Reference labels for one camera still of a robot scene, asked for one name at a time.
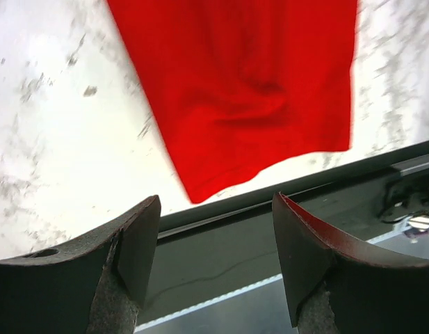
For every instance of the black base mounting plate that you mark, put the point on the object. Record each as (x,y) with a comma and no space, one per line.
(198,265)

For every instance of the plain red t-shirt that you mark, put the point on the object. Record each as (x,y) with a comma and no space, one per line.
(238,86)

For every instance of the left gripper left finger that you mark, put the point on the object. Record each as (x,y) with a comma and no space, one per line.
(94,283)

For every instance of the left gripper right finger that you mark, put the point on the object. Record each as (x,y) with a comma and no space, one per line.
(337,283)

